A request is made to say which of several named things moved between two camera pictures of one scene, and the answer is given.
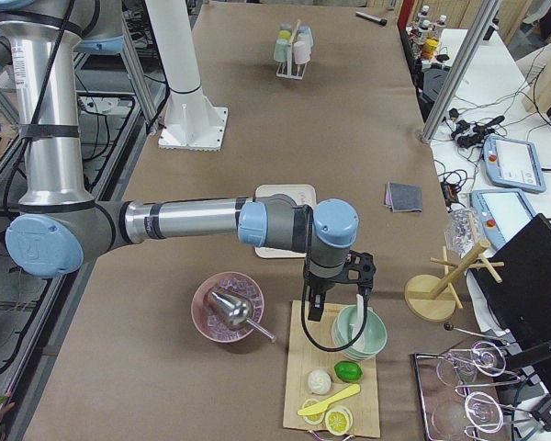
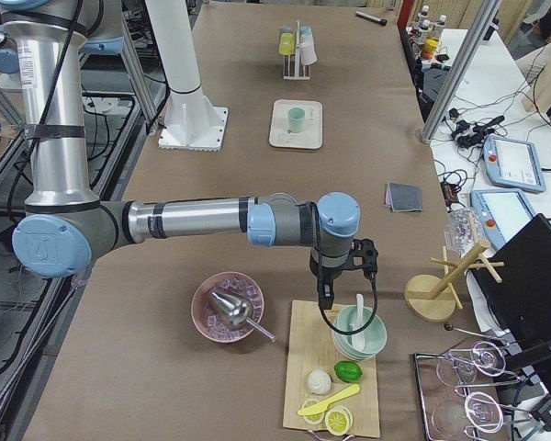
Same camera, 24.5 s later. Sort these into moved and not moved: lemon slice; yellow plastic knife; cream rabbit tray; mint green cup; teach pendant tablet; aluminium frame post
Moved: mint green cup; cream rabbit tray
Not moved: yellow plastic knife; teach pendant tablet; aluminium frame post; lemon slice
